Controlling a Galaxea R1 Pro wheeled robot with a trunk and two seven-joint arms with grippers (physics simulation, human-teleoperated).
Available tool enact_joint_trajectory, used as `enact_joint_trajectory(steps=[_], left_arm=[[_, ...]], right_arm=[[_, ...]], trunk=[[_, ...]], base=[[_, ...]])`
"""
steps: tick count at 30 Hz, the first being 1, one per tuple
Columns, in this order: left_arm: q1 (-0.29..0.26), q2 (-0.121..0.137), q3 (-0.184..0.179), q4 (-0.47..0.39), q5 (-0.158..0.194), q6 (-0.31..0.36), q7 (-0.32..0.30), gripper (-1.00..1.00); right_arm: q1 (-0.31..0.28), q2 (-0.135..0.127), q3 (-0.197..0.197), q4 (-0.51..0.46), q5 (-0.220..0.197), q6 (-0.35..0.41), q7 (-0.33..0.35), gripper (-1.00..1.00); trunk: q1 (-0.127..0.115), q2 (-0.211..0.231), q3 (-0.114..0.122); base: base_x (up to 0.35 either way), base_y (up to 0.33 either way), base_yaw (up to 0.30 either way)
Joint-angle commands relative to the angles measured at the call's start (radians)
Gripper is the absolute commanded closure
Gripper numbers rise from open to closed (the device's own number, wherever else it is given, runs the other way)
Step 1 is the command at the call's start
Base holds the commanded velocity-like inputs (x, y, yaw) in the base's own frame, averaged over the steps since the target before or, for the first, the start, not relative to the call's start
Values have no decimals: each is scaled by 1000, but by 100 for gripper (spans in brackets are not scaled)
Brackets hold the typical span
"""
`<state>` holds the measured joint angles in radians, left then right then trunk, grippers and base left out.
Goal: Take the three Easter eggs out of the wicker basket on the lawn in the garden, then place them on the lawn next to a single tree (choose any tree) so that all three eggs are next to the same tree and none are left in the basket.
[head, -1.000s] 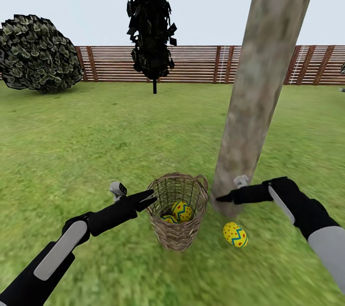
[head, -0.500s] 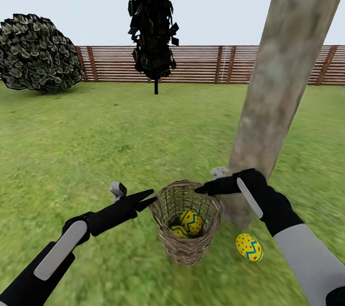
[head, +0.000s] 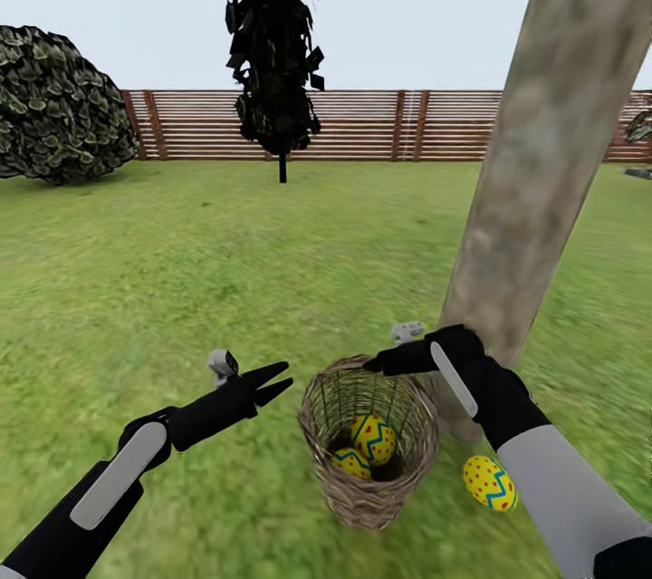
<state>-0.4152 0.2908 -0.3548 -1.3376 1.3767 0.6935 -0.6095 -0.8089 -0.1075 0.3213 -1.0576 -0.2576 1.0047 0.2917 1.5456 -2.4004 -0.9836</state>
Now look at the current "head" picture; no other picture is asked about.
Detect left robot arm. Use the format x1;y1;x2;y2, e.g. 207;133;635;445
0;349;293;579

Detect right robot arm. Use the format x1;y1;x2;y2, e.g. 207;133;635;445
362;321;652;579

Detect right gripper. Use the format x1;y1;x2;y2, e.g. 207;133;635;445
362;340;427;377

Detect wicker basket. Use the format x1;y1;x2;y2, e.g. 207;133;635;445
295;354;442;533

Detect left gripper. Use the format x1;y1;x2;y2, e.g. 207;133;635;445
194;362;293;439

